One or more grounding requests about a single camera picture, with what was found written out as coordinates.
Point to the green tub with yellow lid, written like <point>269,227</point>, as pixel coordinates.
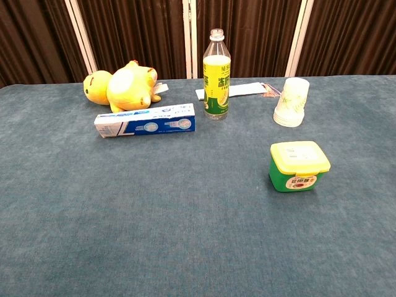
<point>292,181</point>

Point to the blue white toothpaste box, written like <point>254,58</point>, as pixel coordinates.
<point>154,123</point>

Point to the blue tablecloth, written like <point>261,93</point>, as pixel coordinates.
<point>185,201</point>

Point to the clear bottle with yellow label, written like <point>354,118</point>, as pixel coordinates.
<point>216,89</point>

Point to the white flat packet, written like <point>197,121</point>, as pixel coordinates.
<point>244,89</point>

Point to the yellow plush toy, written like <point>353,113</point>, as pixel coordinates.
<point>130,86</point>

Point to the small striped paper item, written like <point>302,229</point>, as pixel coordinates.
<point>271,92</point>

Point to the stack of white paper cups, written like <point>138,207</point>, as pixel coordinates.
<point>292,102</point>

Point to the dark brown curtain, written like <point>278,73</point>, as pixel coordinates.
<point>139,34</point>

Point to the white partition frame post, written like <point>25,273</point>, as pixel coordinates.
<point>82,35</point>
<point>298,37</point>
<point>190,37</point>

